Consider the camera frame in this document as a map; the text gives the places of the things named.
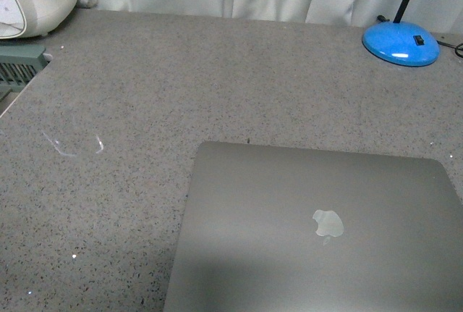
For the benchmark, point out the grey laptop computer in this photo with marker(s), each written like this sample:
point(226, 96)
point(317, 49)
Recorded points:
point(288, 229)

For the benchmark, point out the blue desk lamp base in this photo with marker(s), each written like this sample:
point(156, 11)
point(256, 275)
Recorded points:
point(402, 43)

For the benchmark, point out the green plastic rack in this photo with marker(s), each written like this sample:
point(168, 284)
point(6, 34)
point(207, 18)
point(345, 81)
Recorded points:
point(20, 64)

